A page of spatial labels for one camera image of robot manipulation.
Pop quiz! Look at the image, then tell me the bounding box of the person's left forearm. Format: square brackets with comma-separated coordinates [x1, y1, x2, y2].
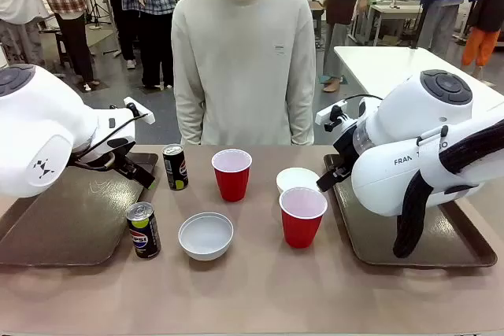
[288, 83, 317, 146]

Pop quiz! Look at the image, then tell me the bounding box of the black Pepsi can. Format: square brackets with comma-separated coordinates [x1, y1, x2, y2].
[126, 201, 161, 260]
[162, 144, 189, 191]

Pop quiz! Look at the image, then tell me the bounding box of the black braided cable sleeve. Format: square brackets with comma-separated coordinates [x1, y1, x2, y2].
[392, 119, 504, 259]

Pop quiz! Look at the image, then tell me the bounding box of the white plastic bowl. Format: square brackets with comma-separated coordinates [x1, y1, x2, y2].
[276, 167, 321, 196]
[178, 212, 234, 261]

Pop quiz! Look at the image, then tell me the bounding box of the grey lab desk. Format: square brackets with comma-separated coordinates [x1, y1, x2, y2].
[356, 0, 425, 46]

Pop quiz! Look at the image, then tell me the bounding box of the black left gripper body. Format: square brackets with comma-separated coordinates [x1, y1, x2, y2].
[72, 137, 137, 172]

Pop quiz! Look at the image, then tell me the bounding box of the red plastic cup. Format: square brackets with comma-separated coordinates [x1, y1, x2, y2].
[279, 186, 328, 249]
[211, 149, 253, 202]

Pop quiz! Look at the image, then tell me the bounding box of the black tripod stand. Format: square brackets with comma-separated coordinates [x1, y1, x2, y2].
[87, 0, 116, 31]

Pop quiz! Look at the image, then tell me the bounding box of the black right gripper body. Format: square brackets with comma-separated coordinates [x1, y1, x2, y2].
[332, 115, 365, 174]

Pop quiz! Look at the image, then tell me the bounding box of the bystander in orange trousers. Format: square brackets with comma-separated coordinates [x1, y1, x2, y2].
[461, 0, 504, 68]

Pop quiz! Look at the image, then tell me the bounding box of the dark wooden stool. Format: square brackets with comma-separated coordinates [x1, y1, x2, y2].
[39, 28, 72, 77]

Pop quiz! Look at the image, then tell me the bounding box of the person in cream sweatshirt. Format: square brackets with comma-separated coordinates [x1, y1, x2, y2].
[171, 0, 317, 146]

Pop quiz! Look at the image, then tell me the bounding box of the bystander in dark apron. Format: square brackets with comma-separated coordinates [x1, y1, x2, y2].
[321, 0, 376, 94]

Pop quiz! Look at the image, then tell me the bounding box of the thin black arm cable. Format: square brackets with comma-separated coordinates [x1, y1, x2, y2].
[72, 113, 149, 164]
[340, 94, 385, 104]

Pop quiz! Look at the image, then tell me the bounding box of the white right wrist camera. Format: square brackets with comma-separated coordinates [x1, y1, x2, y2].
[315, 99, 349, 132]

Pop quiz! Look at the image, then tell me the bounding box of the brown plastic tray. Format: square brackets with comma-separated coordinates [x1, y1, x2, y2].
[0, 152, 159, 267]
[323, 153, 498, 268]

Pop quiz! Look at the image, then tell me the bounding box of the person's right forearm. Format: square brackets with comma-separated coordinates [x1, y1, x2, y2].
[174, 83, 206, 146]

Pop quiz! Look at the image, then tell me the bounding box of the white side table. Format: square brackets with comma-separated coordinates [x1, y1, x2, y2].
[333, 46, 504, 116]

